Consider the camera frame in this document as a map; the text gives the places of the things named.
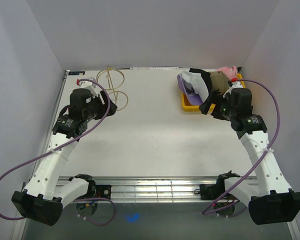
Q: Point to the gold wire hat stand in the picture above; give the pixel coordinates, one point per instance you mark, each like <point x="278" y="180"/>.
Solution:
<point x="113" y="89"/>

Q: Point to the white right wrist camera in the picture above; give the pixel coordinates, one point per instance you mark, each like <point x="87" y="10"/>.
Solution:
<point x="233" y="84"/>

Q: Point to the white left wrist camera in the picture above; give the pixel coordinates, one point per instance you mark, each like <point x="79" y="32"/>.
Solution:
<point x="90" y="86"/>

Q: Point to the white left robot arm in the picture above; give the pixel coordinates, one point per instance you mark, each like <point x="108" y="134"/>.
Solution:
<point x="41" y="200"/>

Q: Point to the beige baseball cap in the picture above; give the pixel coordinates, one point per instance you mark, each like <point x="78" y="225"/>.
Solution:
<point x="219" y="81"/>

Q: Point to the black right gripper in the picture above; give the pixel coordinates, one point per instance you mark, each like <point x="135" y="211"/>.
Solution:
<point x="217" y="97"/>

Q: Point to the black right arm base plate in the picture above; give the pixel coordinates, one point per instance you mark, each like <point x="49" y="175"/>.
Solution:
<point x="208" y="191"/>

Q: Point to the aluminium mounting rail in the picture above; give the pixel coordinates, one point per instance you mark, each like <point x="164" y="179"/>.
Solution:
<point x="137" y="190"/>

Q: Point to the pink baseball cap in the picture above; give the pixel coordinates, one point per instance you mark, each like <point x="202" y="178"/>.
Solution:
<point x="230" y="72"/>

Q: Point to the black baseball cap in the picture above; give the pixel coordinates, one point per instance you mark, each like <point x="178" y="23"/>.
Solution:
<point x="206" y="76"/>

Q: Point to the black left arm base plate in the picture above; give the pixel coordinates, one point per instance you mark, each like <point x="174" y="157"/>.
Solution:
<point x="103" y="191"/>

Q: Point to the yellow plastic bin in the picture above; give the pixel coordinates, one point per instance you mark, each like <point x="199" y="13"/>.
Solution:
<point x="188" y="107"/>

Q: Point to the purple baseball cap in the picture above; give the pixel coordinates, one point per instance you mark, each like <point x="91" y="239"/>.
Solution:
<point x="193" y="99"/>

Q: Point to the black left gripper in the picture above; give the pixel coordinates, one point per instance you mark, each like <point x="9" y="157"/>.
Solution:
<point x="103" y="107"/>

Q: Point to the white baseball cap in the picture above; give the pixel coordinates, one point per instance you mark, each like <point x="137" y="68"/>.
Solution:
<point x="195" y="84"/>

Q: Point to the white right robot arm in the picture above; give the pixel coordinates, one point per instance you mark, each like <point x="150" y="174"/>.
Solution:
<point x="263" y="189"/>

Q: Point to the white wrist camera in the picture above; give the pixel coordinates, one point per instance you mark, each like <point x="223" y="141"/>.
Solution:
<point x="233" y="84"/>
<point x="90" y="86"/>

